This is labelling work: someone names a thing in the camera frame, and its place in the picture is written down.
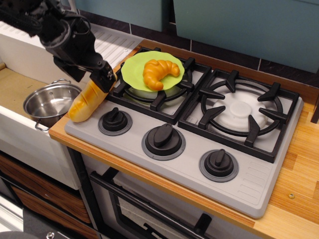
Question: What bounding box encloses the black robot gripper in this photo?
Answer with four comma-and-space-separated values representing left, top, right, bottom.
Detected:
41, 14, 117, 93

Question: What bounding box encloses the yellow toy bread loaf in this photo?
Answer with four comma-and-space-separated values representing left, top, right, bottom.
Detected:
68, 80, 108, 122

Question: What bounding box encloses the orange toy croissant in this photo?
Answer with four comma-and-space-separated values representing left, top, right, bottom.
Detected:
143, 59, 180, 91

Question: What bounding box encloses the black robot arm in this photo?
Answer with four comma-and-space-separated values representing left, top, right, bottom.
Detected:
0, 0, 117, 93

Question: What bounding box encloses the light green plastic plate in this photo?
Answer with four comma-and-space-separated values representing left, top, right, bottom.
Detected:
121, 50, 185, 92

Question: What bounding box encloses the small stainless steel pot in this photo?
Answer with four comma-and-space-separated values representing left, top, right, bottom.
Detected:
23, 79, 82, 131

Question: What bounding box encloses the white toy sink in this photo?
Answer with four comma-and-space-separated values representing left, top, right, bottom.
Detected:
0, 21, 145, 191

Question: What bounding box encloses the black left stove knob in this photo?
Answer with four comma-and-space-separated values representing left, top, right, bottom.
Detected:
98, 107, 133, 136

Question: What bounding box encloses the black stove knob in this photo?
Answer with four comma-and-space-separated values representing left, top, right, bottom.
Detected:
142, 123, 186, 161
199, 149, 239, 183
98, 107, 133, 136

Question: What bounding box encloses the black left burner grate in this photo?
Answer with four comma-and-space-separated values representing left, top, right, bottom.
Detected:
107, 47, 212, 124

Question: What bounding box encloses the black burner grate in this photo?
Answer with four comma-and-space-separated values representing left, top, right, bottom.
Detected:
107, 47, 212, 124
178, 69, 300, 163

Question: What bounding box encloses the black middle stove knob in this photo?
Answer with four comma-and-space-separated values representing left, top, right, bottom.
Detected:
142, 123, 186, 161

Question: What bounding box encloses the wood grain drawer front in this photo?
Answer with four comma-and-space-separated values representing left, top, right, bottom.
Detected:
0, 152, 98, 239

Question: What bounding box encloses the toy oven door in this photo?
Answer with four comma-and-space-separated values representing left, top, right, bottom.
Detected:
84, 159, 256, 239

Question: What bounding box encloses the grey toy stove top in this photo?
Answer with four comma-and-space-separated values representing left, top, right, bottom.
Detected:
64, 47, 305, 220

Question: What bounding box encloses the white right burner cap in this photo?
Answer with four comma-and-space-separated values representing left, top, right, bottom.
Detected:
207, 91, 268, 132

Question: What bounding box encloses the black right stove knob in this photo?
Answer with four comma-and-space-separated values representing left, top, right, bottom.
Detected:
199, 149, 239, 183

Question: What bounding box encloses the black right burner grate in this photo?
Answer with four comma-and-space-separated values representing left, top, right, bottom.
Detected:
178, 69, 300, 163

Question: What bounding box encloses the black oven door handle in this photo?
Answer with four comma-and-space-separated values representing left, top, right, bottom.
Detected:
89, 171, 211, 239

